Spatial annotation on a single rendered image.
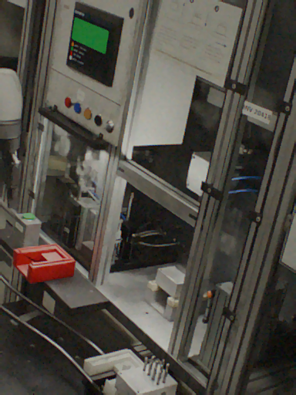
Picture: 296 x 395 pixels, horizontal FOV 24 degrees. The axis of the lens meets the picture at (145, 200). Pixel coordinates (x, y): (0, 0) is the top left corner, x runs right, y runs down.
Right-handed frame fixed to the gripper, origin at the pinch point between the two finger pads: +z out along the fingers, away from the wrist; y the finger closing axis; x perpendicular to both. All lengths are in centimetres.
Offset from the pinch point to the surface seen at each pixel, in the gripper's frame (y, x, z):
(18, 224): -3.1, -0.4, 8.4
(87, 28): -21, -18, -54
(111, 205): -34.1, -17.0, -2.7
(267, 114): -92, -23, -38
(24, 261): -13.1, 3.0, 17.6
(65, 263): -22.8, -6.7, 17.3
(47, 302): 113, -65, 99
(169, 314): -53, -25, 28
